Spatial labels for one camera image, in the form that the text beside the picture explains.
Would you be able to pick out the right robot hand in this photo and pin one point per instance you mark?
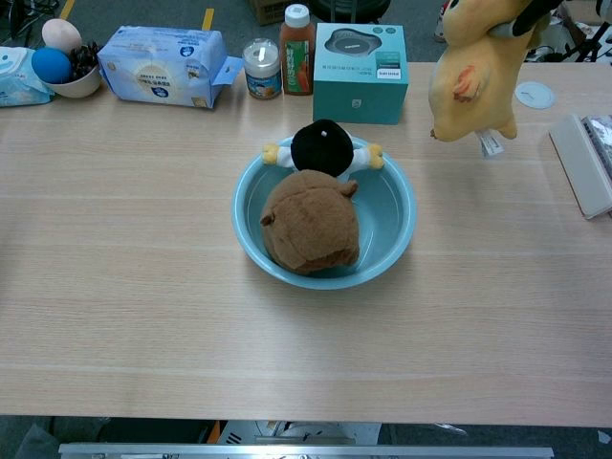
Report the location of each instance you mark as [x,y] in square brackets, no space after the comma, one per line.
[531,19]

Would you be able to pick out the yellow plush chick toy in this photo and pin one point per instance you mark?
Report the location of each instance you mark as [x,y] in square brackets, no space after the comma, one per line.
[468,95]

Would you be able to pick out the black-haired plush doll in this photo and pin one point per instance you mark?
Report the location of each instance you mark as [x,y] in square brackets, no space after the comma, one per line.
[318,148]

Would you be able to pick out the brown plush capybara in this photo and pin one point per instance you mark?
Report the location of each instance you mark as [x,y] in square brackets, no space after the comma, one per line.
[311,225]

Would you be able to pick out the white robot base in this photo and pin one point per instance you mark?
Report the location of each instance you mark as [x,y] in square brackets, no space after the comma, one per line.
[306,432]

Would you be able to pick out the light blue plastic basin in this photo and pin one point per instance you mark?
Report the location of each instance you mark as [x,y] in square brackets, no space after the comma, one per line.
[382,215]

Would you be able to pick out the white storage box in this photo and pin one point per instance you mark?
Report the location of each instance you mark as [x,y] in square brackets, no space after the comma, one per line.
[557,40]

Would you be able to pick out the black tripod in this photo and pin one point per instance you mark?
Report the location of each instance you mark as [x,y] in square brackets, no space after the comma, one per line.
[590,48]

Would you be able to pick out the silver patterned packet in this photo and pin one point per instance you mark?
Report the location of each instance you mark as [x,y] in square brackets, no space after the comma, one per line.
[601,134]

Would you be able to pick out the teal product box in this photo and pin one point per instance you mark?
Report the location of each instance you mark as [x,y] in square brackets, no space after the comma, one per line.
[358,95]

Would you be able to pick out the orange juice bottle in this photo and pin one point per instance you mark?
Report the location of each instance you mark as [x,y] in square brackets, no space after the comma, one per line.
[297,62]

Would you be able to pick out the cardboard box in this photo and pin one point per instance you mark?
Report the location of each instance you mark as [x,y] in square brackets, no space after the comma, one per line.
[263,12]

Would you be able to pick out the small jar white lid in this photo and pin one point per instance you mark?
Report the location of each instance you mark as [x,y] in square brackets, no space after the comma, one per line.
[261,72]

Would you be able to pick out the blue tissue pack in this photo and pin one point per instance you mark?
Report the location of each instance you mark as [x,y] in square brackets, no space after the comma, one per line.
[162,67]

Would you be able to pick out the dark pine cone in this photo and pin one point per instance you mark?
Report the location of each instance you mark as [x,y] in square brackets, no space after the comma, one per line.
[83,59]

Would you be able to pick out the white bowl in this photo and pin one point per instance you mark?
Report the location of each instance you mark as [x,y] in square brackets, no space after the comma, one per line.
[76,88]

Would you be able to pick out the beige egg-shaped ball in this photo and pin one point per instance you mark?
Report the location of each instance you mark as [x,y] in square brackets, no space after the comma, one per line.
[61,34]

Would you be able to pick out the blue ball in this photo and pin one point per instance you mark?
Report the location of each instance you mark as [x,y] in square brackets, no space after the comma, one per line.
[51,66]

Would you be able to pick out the wet wipes pack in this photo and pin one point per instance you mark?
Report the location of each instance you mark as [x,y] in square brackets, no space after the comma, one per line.
[14,81]

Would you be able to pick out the aluminium rail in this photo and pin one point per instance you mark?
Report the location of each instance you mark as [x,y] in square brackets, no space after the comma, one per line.
[306,452]

